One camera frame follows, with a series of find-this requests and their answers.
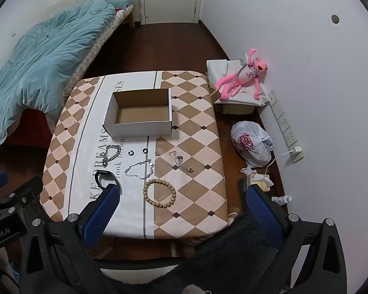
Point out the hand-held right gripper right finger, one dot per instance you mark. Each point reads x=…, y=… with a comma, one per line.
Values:
x=265, y=217

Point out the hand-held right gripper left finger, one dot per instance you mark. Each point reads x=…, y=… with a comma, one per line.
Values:
x=101, y=217

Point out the black wristband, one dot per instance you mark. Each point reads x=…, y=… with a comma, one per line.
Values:
x=105, y=173

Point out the white cardboard box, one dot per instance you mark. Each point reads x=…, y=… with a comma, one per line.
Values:
x=141, y=118

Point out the small white bottle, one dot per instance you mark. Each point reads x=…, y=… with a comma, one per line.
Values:
x=280, y=200

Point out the small tan box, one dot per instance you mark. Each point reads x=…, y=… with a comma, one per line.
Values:
x=263, y=185

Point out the black floor object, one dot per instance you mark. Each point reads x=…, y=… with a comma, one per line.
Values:
x=243, y=185

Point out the crumpled white tissue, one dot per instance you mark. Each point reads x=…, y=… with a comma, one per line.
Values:
x=247, y=170

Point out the black fuzzy cloth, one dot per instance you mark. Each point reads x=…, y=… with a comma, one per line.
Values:
x=227, y=257

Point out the white plastic bag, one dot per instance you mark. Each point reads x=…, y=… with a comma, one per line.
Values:
x=251, y=156

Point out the red cloth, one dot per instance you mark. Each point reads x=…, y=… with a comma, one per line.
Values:
x=40, y=128

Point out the white power strip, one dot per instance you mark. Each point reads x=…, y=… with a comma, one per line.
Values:
x=282, y=119

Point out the checkered tablecloth table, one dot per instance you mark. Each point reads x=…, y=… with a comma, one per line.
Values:
x=190, y=128

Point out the blue duvet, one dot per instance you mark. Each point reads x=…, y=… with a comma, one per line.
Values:
x=49, y=58

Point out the pink plush toy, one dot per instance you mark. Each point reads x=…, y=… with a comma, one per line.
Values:
x=233, y=82

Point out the bed mattress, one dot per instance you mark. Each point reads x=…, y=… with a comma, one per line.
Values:
x=92, y=52

